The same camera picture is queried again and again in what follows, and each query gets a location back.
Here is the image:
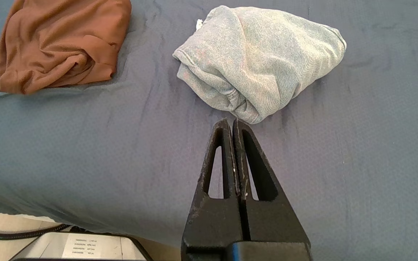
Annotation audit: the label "rust brown shorts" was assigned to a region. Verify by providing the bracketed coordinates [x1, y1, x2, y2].
[0, 0, 132, 95]

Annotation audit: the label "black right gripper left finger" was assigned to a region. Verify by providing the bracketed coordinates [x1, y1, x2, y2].
[181, 119, 244, 261]

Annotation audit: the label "light blue denim jeans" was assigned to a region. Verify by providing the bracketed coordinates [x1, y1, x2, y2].
[173, 5, 347, 125]

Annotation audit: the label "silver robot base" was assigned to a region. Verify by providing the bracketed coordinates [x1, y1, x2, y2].
[9, 232, 154, 261]

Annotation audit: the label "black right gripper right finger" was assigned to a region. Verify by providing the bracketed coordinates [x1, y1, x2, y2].
[232, 119, 312, 261]

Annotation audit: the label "black corrugated hose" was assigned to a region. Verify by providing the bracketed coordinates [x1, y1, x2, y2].
[0, 220, 72, 240]

